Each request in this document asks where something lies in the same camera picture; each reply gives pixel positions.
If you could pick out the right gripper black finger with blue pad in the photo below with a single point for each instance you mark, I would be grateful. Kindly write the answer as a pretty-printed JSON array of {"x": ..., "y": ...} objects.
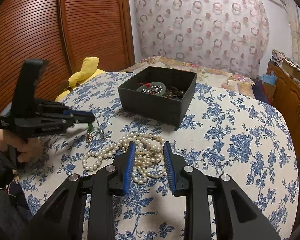
[
  {"x": 236, "y": 216},
  {"x": 80, "y": 116},
  {"x": 61, "y": 216}
]

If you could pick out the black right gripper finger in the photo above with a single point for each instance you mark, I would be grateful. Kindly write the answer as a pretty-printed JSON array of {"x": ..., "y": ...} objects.
[{"x": 61, "y": 126}]

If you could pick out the small green charm earring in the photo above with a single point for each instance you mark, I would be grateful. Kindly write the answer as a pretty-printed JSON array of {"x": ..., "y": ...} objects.
[{"x": 94, "y": 130}]

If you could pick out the silver hair comb pin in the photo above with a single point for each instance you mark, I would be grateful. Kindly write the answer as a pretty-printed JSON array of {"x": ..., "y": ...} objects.
[{"x": 152, "y": 89}]

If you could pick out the pale green jade disc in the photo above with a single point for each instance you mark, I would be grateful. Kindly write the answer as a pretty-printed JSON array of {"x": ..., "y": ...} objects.
[{"x": 143, "y": 85}]

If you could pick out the dark sleeve forearm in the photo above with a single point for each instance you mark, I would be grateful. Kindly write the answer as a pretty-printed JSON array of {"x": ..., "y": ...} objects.
[{"x": 13, "y": 217}]

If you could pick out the person's left hand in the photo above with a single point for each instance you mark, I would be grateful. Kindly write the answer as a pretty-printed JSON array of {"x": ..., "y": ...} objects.
[{"x": 29, "y": 151}]

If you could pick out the yellow plush toy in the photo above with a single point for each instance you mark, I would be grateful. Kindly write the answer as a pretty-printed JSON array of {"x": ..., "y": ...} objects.
[{"x": 89, "y": 70}]

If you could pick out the blue floral white bedspread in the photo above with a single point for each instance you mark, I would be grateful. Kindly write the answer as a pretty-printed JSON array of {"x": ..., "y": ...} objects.
[{"x": 222, "y": 132}]

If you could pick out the black square cardboard box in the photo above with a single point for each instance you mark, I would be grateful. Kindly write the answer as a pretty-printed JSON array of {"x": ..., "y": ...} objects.
[{"x": 167, "y": 110}]

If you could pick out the brown louvered wardrobe door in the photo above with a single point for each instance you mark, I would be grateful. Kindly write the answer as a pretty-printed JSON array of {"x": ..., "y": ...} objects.
[{"x": 63, "y": 32}]

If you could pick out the wooden side cabinet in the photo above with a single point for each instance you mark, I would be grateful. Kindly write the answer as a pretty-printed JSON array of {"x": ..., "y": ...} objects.
[{"x": 286, "y": 99}]

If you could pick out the circle patterned pink curtain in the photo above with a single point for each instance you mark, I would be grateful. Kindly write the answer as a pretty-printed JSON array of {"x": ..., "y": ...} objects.
[{"x": 228, "y": 35}]

